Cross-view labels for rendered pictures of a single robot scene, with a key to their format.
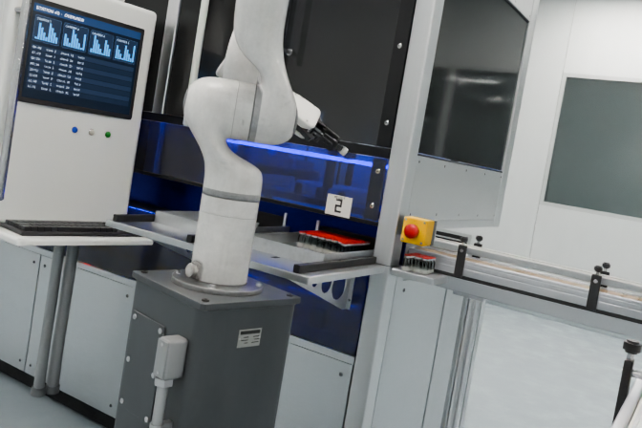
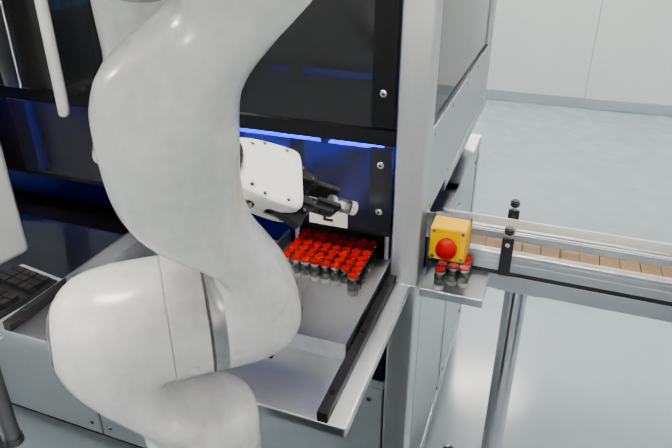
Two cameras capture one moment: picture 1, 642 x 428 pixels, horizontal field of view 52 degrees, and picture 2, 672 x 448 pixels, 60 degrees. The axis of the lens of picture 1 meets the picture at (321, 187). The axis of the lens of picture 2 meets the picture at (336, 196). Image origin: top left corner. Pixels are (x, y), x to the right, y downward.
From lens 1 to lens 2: 0.98 m
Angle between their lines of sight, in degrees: 25
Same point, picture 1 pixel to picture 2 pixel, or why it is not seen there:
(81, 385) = (49, 403)
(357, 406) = (396, 429)
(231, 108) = (165, 358)
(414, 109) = (427, 72)
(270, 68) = (234, 275)
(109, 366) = not seen: hidden behind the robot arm
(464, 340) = (512, 334)
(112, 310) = not seen: hidden behind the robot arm
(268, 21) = (205, 197)
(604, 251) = (526, 24)
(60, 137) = not seen: outside the picture
